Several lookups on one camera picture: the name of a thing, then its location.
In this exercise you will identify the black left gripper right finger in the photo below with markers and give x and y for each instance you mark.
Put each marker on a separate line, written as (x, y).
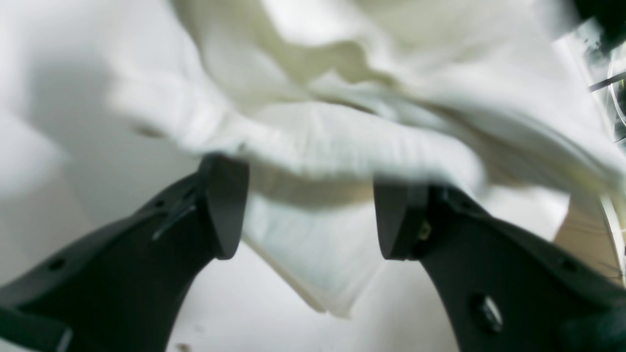
(504, 289)

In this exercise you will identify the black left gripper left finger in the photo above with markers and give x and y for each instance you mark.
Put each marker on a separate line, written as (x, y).
(120, 288)

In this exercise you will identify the white t-shirt with print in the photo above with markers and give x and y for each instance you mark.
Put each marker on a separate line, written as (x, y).
(323, 96)

